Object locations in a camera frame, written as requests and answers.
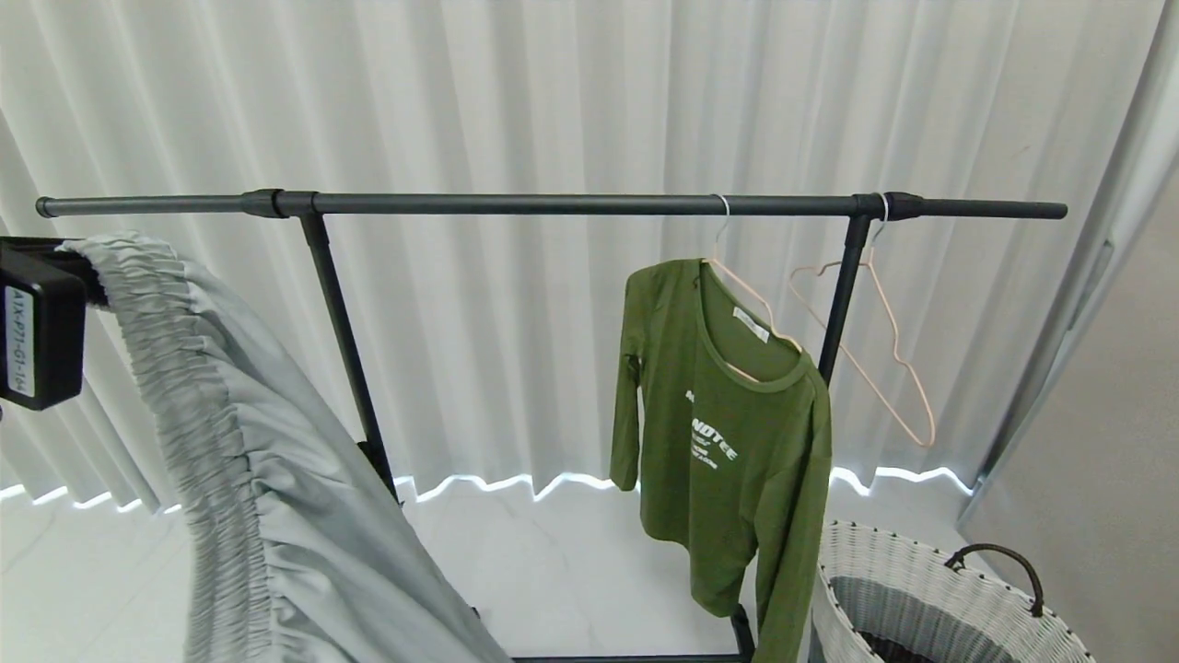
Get pink clothes hanger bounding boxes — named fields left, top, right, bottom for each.
left=700, top=193, right=807, bottom=383
left=788, top=216, right=938, bottom=449

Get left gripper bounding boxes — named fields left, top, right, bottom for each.
left=0, top=262, right=88, bottom=411

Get green shirt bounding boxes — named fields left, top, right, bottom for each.
left=608, top=258, right=835, bottom=663

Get white laundry basket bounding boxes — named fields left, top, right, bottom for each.
left=809, top=520, right=1097, bottom=663

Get pale grey shorts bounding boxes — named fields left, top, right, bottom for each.
left=57, top=232, right=512, bottom=663

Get black clothes rack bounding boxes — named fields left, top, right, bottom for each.
left=35, top=189, right=1069, bottom=663

